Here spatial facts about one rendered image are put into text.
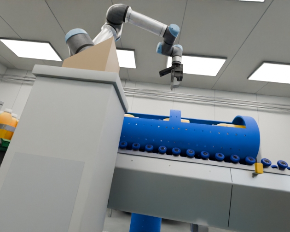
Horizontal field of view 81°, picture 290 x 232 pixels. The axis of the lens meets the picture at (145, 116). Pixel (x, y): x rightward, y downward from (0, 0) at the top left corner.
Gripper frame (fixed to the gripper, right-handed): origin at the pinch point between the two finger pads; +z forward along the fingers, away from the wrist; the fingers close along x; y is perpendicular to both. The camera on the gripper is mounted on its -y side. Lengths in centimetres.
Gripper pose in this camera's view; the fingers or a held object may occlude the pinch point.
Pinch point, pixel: (171, 88)
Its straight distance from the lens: 119.7
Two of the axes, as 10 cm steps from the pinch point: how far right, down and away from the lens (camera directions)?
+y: 9.9, 0.9, -1.4
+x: 1.0, 3.4, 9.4
